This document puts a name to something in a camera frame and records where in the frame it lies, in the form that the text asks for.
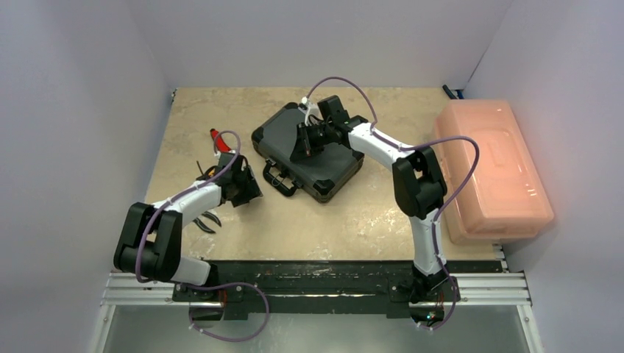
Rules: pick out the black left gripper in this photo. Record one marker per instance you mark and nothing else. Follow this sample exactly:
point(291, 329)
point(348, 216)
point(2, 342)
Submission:
point(251, 191)

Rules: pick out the black aluminium mounting rail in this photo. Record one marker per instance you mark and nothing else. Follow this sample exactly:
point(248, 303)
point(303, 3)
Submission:
point(329, 287)

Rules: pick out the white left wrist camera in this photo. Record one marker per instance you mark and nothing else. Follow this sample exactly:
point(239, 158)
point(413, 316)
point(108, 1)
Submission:
point(219, 153)

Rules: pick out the red black utility knife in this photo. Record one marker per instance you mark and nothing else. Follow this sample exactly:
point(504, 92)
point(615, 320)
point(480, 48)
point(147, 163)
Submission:
point(218, 141)

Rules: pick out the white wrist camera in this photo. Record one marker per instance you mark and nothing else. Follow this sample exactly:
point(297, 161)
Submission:
point(219, 153)
point(311, 111)

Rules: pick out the yellow tape measure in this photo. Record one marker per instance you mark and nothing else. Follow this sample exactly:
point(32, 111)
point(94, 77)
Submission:
point(207, 173)

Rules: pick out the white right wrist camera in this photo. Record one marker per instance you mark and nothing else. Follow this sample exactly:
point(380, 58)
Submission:
point(311, 111)

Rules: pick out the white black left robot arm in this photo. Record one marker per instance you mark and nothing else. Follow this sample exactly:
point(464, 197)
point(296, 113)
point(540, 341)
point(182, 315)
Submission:
point(150, 244)

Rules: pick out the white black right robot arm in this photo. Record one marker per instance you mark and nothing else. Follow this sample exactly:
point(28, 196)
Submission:
point(418, 183)

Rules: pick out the translucent pink storage bin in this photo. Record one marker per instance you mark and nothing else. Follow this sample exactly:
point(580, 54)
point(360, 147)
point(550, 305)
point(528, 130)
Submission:
point(504, 200)

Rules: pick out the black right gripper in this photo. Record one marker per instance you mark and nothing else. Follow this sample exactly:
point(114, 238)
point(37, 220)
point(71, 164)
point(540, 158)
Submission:
point(302, 143)

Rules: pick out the black poker set case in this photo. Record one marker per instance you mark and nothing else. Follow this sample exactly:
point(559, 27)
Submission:
point(321, 175)

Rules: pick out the blue object behind bin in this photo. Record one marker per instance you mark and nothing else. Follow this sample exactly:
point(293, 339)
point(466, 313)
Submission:
point(452, 94)

